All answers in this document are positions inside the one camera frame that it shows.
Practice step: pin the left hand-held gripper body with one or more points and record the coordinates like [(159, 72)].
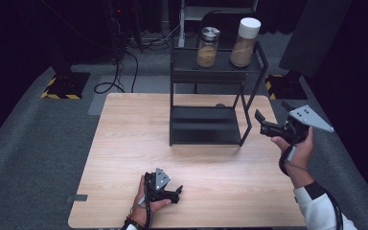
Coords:
[(158, 187)]

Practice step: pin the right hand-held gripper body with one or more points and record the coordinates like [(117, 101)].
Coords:
[(295, 127)]

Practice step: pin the black metal two-tier rack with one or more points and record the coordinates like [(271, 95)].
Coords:
[(204, 126)]

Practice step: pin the clear jar with white lid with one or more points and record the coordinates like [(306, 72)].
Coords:
[(243, 52)]

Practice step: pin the glass jar with metal lid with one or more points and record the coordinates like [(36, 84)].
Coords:
[(207, 54)]

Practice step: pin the person's left hand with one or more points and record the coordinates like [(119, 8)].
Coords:
[(142, 207)]

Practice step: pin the person's right hand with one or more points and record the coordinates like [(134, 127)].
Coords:
[(300, 156)]

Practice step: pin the striped black stand base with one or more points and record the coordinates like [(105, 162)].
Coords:
[(286, 87), (65, 84)]

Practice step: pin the small dark object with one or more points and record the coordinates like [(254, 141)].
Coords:
[(220, 105)]

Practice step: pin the grey tape strip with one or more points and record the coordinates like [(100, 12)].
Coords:
[(76, 198)]

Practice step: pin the dark grey panel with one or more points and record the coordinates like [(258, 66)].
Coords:
[(313, 38)]

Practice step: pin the grey floor mat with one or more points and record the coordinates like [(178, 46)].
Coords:
[(134, 84)]

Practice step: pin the black equipment tower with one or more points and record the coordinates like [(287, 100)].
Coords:
[(121, 25)]

